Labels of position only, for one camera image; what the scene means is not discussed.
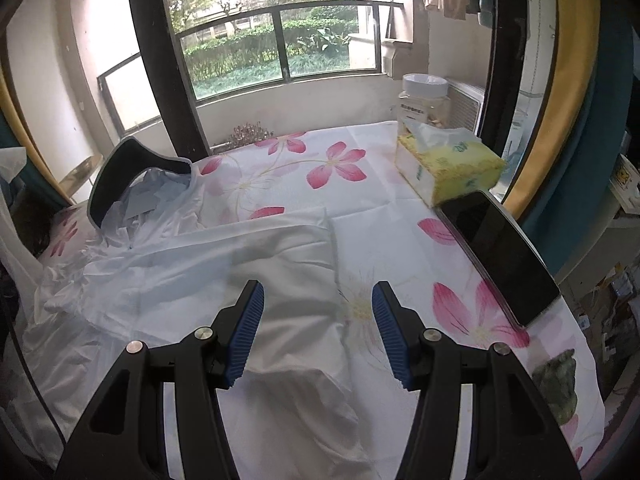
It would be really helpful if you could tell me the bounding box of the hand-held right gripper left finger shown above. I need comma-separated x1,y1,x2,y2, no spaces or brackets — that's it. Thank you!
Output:
54,279,266,480

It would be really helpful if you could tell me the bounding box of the dried flower bunch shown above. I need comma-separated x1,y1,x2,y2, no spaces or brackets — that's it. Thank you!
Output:
227,121,276,148

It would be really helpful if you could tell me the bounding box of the floral bed sheet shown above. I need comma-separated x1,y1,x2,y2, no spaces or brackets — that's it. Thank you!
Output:
0,120,608,480

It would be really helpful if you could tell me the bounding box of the yellow tissue box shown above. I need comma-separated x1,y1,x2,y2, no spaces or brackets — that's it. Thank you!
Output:
394,121,507,207

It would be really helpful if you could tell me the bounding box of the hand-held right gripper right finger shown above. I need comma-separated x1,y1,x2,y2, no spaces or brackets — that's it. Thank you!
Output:
371,280,583,480

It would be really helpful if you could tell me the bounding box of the black tablet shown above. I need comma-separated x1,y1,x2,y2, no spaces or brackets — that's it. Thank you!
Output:
436,190,561,328

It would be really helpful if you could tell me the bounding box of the black sliding door frame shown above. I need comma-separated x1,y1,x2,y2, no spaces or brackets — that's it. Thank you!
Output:
124,0,213,161

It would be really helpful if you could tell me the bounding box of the round wooden stool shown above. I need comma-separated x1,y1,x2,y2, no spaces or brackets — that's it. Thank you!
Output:
59,155,105,206

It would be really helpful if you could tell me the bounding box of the teal and yellow curtain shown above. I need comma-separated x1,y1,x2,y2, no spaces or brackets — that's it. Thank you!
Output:
500,0,640,241
0,67,76,211

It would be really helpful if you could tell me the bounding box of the white hooded jacket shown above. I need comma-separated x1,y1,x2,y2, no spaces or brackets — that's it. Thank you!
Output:
10,136,381,480

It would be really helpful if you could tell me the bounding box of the black balcony railing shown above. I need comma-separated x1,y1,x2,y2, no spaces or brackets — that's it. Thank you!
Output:
96,0,406,131

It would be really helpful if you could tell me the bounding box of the clear jar with white lid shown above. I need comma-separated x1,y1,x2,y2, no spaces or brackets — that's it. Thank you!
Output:
397,73,451,126

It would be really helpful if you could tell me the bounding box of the white outdoor air conditioner unit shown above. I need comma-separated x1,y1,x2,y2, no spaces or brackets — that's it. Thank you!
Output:
444,77,486,137

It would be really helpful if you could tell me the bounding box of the small grey-green stone figure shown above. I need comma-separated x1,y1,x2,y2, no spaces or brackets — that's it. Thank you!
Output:
531,349,578,426

